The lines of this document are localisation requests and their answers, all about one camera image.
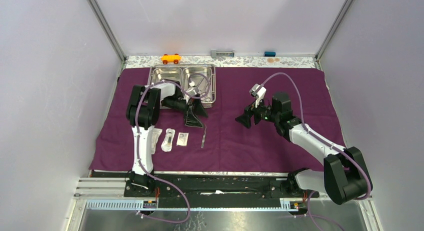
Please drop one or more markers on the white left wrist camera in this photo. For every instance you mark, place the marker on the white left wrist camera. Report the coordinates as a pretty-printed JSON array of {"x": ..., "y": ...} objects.
[{"x": 193, "y": 89}]

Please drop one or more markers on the blue plastic block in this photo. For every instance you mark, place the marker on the blue plastic block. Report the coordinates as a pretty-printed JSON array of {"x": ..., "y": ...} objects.
[{"x": 269, "y": 54}]

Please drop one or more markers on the small white sterile packet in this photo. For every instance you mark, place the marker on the small white sterile packet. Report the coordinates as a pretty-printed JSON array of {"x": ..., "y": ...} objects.
[{"x": 182, "y": 139}]

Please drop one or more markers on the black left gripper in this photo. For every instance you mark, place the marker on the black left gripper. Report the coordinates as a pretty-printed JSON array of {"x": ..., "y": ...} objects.
[{"x": 191, "y": 119}]

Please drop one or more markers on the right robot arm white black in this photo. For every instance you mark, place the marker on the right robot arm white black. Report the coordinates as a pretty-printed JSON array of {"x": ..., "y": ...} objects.
[{"x": 345, "y": 176}]

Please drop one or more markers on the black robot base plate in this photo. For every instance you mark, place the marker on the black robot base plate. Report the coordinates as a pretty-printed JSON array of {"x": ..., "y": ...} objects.
[{"x": 219, "y": 190}]

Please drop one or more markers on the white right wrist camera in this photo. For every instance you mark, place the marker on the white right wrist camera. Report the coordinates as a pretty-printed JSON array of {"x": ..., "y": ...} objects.
[{"x": 258, "y": 91}]

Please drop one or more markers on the purple cloth wrap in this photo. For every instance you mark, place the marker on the purple cloth wrap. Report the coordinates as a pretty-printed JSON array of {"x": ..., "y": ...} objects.
[{"x": 230, "y": 147}]

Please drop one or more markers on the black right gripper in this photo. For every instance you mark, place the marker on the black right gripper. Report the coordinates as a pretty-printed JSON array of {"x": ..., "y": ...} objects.
[{"x": 245, "y": 119}]

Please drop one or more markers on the slotted grey cable duct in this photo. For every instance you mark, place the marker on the slotted grey cable duct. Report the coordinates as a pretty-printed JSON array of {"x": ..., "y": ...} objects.
[{"x": 162, "y": 205}]

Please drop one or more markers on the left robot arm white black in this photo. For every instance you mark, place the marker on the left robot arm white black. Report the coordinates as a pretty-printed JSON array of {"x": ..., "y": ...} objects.
[{"x": 143, "y": 112}]

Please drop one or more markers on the long white sterile packet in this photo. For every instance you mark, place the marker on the long white sterile packet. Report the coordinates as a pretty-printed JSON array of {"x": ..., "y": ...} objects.
[{"x": 156, "y": 133}]

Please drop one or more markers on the orange toy car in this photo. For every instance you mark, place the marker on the orange toy car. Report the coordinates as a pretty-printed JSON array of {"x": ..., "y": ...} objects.
[{"x": 171, "y": 59}]

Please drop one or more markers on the perforated steel instrument tray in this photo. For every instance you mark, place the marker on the perforated steel instrument tray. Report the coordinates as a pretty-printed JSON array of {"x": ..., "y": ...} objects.
[{"x": 203, "y": 76}]

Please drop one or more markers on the steel scalpel handle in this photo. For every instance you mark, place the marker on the steel scalpel handle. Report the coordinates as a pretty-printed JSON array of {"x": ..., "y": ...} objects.
[{"x": 203, "y": 136}]

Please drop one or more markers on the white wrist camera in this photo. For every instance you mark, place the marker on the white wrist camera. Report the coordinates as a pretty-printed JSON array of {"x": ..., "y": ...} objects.
[
  {"x": 193, "y": 89},
  {"x": 258, "y": 91}
]

